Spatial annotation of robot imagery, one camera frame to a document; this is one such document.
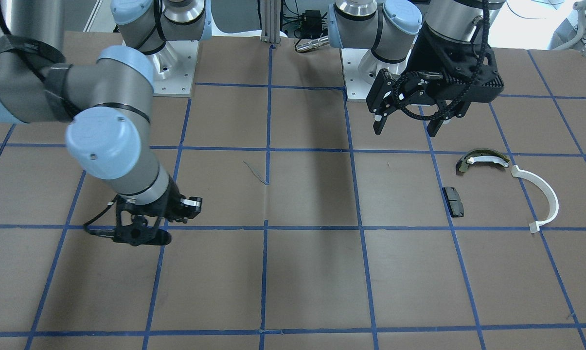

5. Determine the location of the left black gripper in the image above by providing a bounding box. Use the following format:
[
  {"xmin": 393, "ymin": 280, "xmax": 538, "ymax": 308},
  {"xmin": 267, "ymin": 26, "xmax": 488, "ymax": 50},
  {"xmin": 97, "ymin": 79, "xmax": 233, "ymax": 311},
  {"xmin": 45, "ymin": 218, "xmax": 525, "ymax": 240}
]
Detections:
[{"xmin": 366, "ymin": 29, "xmax": 505, "ymax": 137}]

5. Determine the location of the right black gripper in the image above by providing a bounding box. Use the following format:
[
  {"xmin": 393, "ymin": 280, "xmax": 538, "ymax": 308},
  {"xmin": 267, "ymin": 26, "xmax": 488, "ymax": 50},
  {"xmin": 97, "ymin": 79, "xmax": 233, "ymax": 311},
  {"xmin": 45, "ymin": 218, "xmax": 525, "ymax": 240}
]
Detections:
[{"xmin": 112, "ymin": 188, "xmax": 202, "ymax": 246}]

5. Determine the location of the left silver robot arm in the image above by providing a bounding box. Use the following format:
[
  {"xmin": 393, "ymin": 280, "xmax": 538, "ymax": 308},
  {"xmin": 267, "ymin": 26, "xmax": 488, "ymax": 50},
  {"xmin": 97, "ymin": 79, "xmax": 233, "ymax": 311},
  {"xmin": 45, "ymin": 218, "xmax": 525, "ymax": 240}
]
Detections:
[{"xmin": 328, "ymin": 0, "xmax": 505, "ymax": 137}]

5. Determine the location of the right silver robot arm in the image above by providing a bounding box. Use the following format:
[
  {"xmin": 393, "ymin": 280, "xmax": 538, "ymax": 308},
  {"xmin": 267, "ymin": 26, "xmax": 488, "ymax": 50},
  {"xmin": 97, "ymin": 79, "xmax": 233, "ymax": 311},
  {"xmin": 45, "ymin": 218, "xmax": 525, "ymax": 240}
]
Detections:
[{"xmin": 0, "ymin": 0, "xmax": 212, "ymax": 246}]

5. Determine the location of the dark green brake shoe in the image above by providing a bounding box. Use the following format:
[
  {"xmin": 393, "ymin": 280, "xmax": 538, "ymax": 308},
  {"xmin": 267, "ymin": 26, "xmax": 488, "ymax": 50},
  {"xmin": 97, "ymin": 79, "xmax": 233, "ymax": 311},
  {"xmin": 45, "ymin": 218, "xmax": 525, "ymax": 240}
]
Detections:
[{"xmin": 456, "ymin": 148, "xmax": 511, "ymax": 173}]

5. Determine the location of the black brake pad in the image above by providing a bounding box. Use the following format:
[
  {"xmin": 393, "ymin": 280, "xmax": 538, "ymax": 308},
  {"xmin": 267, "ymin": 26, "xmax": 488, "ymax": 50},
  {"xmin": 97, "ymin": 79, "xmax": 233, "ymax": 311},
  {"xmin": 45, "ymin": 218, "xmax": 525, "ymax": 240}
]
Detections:
[{"xmin": 442, "ymin": 186, "xmax": 464, "ymax": 218}]

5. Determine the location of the white plastic arc piece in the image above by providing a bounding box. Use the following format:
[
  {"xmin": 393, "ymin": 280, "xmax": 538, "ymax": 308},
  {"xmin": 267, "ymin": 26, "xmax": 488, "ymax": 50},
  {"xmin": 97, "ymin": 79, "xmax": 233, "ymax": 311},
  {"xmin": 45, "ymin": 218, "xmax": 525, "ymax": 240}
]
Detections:
[{"xmin": 511, "ymin": 165, "xmax": 560, "ymax": 234}]

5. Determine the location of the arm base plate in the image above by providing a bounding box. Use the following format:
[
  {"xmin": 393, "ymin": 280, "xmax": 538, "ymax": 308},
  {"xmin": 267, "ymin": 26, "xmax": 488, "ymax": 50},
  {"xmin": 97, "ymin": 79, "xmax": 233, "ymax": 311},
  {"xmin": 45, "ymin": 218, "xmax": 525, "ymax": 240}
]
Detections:
[
  {"xmin": 147, "ymin": 41, "xmax": 200, "ymax": 97},
  {"xmin": 341, "ymin": 49, "xmax": 390, "ymax": 102}
]

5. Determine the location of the aluminium frame post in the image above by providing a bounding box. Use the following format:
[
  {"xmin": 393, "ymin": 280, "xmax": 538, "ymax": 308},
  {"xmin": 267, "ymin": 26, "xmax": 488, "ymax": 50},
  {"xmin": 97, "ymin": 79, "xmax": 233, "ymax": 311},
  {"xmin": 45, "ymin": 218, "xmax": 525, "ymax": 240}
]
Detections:
[{"xmin": 259, "ymin": 0, "xmax": 282, "ymax": 46}]

